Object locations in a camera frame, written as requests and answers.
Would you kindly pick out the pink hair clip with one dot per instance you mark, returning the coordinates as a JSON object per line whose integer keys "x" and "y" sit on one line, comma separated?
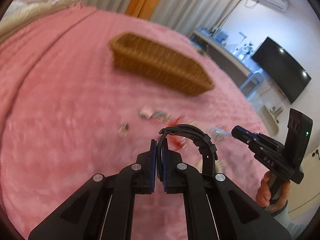
{"x": 146, "y": 113}

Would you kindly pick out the white desk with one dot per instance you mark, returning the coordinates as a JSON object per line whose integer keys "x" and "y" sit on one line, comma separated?
{"x": 246, "y": 74}

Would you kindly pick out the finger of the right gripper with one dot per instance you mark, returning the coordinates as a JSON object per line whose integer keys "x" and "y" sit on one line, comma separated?
{"x": 243, "y": 135}

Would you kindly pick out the grey right sleeve forearm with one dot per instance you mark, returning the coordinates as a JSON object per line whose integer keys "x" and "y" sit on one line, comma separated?
{"x": 282, "y": 217}

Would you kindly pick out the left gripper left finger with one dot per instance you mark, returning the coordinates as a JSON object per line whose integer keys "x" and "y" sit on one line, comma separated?
{"x": 102, "y": 208}

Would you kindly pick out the black wall television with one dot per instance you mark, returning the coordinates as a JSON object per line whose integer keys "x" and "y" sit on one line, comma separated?
{"x": 289, "y": 76}

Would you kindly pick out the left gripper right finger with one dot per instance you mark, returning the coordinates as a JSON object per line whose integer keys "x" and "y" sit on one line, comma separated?
{"x": 215, "y": 208}

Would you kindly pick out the brown wicker basket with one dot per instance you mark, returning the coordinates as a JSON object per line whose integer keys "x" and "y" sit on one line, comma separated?
{"x": 142, "y": 56}

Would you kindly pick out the pink plush bed blanket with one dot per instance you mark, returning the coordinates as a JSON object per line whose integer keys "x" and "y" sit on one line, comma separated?
{"x": 67, "y": 113}

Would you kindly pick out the person's right hand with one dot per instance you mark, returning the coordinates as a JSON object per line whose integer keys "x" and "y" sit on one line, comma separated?
{"x": 263, "y": 195}

